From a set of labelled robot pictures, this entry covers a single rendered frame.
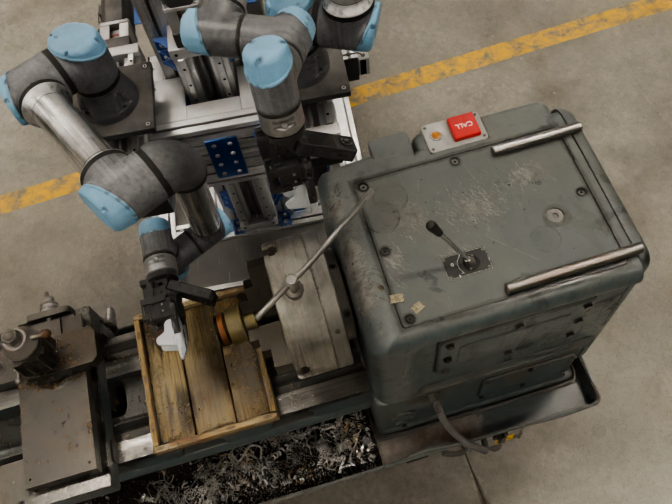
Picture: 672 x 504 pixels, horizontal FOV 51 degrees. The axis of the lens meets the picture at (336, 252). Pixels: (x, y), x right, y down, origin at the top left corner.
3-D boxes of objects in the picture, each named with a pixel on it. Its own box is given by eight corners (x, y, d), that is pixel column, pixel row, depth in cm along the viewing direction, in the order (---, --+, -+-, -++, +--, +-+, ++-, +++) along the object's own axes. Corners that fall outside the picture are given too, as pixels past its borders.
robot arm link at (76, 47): (128, 75, 169) (107, 34, 157) (81, 106, 166) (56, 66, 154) (102, 48, 174) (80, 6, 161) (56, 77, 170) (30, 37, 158)
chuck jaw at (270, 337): (295, 314, 154) (308, 363, 148) (298, 324, 158) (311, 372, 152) (246, 328, 153) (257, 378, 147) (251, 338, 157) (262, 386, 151)
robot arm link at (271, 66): (296, 29, 109) (281, 62, 104) (308, 88, 117) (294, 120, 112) (249, 29, 111) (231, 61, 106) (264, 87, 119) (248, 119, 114)
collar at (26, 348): (37, 323, 156) (30, 318, 154) (39, 355, 153) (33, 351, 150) (2, 333, 156) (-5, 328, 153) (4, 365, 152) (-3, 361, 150)
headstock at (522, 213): (534, 181, 192) (564, 88, 157) (611, 339, 170) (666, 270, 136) (325, 241, 189) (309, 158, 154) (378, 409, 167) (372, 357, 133)
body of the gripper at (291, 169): (266, 171, 130) (251, 120, 121) (311, 159, 130) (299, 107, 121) (273, 199, 125) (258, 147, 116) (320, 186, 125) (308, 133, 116)
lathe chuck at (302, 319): (305, 255, 177) (295, 213, 147) (340, 376, 169) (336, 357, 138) (271, 265, 177) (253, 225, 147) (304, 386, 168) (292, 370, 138)
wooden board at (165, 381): (248, 289, 184) (245, 283, 181) (280, 420, 168) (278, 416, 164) (137, 321, 183) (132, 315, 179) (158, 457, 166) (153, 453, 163)
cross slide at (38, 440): (84, 306, 179) (77, 299, 175) (104, 473, 160) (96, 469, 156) (20, 325, 178) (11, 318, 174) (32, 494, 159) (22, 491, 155)
